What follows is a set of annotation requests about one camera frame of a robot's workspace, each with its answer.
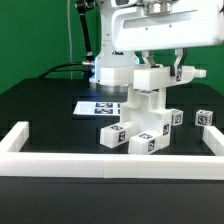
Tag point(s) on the white chair seat block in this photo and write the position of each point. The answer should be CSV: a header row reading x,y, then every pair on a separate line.
x,y
145,116

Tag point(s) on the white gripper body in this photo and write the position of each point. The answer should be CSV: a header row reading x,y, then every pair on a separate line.
x,y
191,23

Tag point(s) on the white tagged cube near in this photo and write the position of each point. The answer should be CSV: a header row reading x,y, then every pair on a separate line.
x,y
177,117

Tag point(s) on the white U-shaped fence frame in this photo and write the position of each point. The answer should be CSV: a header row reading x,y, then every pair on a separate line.
x,y
15,162

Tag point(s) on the white tagged cube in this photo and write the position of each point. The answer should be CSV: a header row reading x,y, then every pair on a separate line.
x,y
177,117
203,118

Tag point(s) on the white tagged cube far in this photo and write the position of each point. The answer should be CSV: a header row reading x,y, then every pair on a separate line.
x,y
203,118

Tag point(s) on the white chair back frame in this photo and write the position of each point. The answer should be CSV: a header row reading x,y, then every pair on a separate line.
x,y
147,83

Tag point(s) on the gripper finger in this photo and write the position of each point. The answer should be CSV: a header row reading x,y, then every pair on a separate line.
x,y
176,68
148,59

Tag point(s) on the white tag marker sheet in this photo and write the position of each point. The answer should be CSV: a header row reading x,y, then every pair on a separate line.
x,y
88,108

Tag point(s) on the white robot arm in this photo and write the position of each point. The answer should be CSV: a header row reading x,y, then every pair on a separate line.
x,y
109,56

